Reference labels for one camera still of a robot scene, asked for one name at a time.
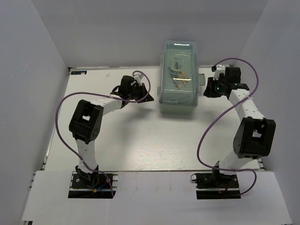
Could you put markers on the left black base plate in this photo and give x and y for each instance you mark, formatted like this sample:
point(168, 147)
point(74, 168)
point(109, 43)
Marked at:
point(80, 188)

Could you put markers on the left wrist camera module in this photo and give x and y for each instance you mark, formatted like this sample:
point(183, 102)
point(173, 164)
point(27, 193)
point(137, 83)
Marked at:
point(138, 76)

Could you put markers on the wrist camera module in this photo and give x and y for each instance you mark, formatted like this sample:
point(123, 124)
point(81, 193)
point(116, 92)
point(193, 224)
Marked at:
point(217, 70)
point(138, 76)

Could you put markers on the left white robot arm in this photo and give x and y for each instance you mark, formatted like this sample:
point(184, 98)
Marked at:
point(86, 121)

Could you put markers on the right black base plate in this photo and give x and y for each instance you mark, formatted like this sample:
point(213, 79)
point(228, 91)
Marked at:
point(216, 186)

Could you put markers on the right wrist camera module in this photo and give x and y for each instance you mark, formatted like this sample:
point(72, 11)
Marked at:
point(217, 70)

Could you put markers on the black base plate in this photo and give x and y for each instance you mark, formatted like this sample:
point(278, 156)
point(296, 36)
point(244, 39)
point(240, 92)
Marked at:
point(216, 186)
point(80, 188)

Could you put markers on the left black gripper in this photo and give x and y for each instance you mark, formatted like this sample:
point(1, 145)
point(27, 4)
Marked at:
point(144, 91)

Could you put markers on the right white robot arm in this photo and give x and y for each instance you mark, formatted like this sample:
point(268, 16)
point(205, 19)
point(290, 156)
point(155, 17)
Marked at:
point(254, 136)

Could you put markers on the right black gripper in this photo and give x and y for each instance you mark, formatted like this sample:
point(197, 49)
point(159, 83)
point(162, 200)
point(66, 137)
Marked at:
point(209, 91)

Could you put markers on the green cantilever toolbox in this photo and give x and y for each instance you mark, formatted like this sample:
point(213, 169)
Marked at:
point(179, 56)

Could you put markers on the left blue label sticker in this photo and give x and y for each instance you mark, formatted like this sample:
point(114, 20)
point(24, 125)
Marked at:
point(78, 72)

